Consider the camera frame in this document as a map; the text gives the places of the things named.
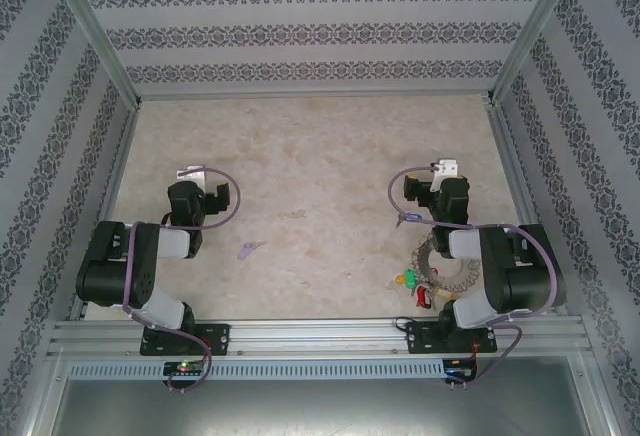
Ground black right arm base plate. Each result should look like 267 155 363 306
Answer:
404 320 499 355

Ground aluminium frame post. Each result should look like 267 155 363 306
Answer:
42 0 144 110
484 0 586 107

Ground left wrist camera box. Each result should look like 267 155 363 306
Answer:
175 164 207 190

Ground aluminium side rail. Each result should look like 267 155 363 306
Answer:
487 103 569 317
67 103 144 322

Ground grey steel sheet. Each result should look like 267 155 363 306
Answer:
49 355 601 436

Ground slotted grey cable duct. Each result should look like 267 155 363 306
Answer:
67 359 446 381

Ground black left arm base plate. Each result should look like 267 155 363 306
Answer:
139 323 231 356

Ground metal keyring plate with rings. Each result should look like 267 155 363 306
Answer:
408 236 484 302

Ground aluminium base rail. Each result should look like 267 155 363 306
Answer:
47 318 586 357

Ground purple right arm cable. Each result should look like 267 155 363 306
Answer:
388 164 562 391

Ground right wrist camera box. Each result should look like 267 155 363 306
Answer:
432 158 460 180

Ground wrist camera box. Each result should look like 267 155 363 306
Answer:
432 158 460 180
175 164 207 190

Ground purple key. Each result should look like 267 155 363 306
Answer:
237 239 270 262

